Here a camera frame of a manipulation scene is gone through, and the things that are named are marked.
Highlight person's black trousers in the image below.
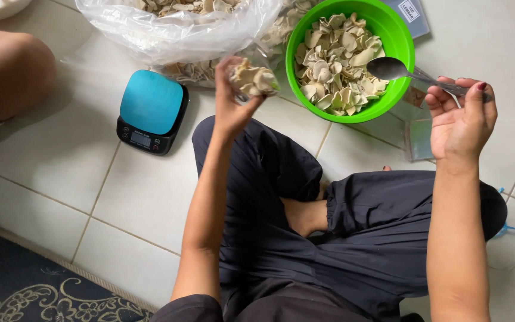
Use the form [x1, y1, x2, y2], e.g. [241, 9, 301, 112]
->
[150, 115, 508, 322]

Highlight pack of empty clear bags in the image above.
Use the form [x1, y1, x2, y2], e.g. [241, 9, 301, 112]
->
[351, 66, 440, 163]

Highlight person's bare foot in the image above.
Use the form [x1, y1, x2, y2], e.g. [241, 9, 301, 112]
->
[280, 165, 393, 239]

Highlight clear bag with blue strap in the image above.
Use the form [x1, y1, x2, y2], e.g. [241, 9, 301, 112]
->
[485, 187, 515, 272]

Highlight metal spoon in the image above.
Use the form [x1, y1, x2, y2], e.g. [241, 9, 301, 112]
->
[367, 57, 494, 103]

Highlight large clear bag of crackers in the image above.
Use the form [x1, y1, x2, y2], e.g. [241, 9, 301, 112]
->
[75, 0, 285, 68]

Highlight small clear bag of crackers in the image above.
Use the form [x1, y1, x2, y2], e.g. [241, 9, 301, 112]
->
[227, 50, 281, 99]

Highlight person's left hand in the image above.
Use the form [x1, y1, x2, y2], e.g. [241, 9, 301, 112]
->
[215, 55, 267, 136]

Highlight black kitchen scale blue plate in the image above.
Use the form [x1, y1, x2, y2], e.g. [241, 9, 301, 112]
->
[116, 69, 190, 157]

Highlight dark patterned carpet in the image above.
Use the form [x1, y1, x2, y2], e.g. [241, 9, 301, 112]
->
[0, 214, 160, 322]

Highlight grey pack with white label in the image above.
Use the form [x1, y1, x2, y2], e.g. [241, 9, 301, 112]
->
[380, 0, 432, 40]

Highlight green plastic bowl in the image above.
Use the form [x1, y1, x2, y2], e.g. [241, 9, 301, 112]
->
[285, 0, 416, 124]

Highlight heap of pale raw crackers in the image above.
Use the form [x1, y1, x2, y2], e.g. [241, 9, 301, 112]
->
[294, 13, 390, 117]

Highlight person's right hand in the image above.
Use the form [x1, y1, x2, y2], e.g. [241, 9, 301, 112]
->
[425, 76, 499, 167]

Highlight flat clear bag of crackers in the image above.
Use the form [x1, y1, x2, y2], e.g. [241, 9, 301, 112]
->
[152, 0, 325, 90]

